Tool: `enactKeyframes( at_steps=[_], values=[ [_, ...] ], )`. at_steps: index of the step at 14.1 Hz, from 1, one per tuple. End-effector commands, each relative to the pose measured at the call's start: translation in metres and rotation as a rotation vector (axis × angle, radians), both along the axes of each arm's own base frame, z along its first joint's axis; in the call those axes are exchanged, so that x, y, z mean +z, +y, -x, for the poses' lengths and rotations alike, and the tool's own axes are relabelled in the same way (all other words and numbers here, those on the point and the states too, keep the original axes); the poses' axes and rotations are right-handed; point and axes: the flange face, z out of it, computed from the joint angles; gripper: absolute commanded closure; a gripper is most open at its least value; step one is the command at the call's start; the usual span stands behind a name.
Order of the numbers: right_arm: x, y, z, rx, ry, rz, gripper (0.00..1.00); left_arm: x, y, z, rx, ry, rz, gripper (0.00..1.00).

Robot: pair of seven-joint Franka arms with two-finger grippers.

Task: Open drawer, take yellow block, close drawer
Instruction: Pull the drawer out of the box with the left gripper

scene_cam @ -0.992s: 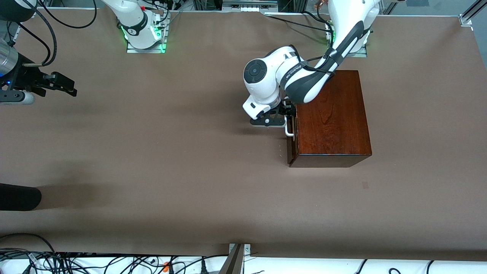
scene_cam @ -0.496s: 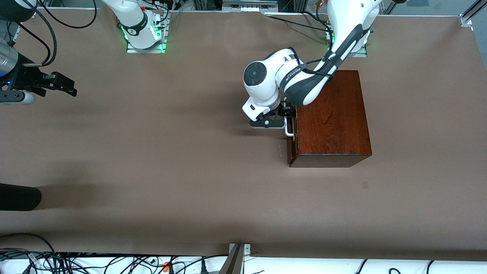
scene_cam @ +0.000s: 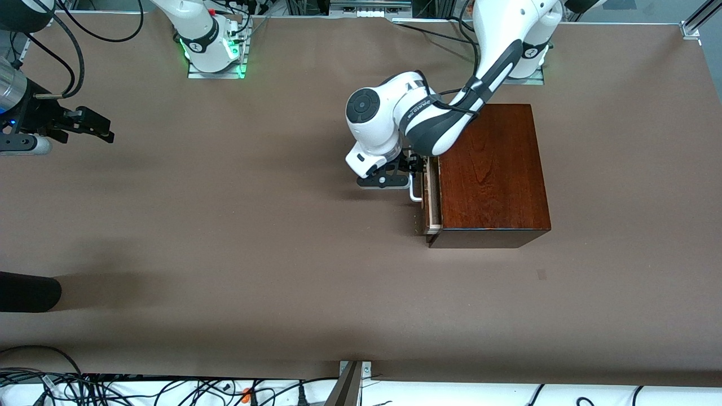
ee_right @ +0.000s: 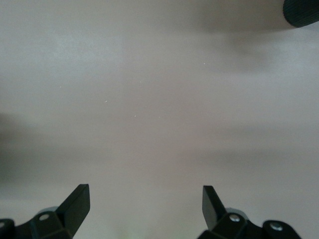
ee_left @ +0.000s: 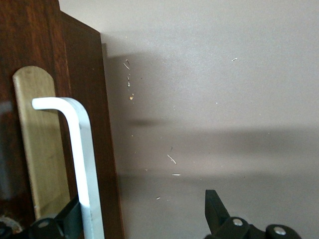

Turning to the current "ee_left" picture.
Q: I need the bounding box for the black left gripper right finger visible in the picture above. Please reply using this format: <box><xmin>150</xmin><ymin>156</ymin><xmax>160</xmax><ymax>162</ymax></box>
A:
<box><xmin>204</xmin><ymin>189</ymin><xmax>302</xmax><ymax>239</ymax></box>

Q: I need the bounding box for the white metal drawer handle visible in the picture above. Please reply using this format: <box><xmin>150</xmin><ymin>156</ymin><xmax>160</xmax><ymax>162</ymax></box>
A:
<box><xmin>31</xmin><ymin>97</ymin><xmax>105</xmax><ymax>239</ymax></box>

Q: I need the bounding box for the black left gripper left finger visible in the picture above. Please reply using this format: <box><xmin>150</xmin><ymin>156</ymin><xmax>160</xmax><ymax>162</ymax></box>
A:
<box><xmin>28</xmin><ymin>195</ymin><xmax>84</xmax><ymax>239</ymax></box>

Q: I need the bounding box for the light wooden handle plate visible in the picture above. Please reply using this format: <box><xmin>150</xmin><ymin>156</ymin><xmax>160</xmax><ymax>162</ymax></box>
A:
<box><xmin>12</xmin><ymin>65</ymin><xmax>72</xmax><ymax>220</ymax></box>

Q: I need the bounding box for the light wooden shelf interior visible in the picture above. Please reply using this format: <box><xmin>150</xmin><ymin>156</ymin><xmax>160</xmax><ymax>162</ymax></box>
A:
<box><xmin>0</xmin><ymin>0</ymin><xmax>84</xmax><ymax>239</ymax></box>

